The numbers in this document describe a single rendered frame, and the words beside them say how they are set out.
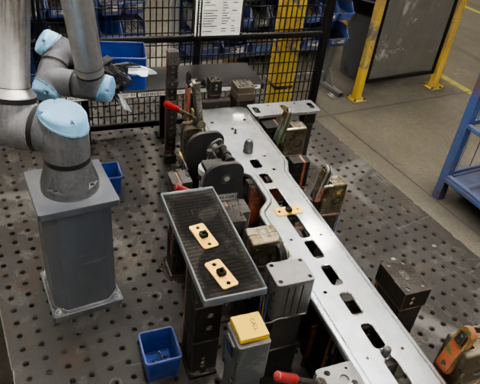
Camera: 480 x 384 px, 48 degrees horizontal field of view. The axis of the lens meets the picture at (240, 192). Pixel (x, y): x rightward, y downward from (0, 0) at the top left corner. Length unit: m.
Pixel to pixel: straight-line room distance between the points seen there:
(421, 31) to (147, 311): 3.86
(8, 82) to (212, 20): 1.16
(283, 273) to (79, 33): 0.76
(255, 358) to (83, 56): 0.86
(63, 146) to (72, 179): 0.10
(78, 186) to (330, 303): 0.70
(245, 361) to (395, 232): 1.18
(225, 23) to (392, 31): 2.54
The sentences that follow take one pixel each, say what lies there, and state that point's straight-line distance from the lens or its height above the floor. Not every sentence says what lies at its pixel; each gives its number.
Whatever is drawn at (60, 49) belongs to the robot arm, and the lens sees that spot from 1.62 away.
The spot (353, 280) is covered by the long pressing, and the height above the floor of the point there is 1.00.
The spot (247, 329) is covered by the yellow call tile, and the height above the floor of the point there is 1.16.
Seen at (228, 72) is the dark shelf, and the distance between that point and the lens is 2.35.
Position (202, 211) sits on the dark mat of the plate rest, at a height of 1.16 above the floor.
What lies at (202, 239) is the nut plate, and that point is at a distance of 1.22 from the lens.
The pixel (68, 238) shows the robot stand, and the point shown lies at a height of 1.00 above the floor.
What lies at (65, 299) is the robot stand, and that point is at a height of 0.77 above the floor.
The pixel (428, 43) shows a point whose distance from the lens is 5.12.
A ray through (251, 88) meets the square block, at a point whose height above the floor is 1.05.
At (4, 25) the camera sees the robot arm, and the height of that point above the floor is 1.50.
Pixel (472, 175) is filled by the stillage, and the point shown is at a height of 0.16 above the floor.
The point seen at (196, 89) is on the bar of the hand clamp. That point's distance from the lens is 1.80.
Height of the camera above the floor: 1.97
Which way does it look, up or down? 36 degrees down
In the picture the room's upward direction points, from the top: 7 degrees clockwise
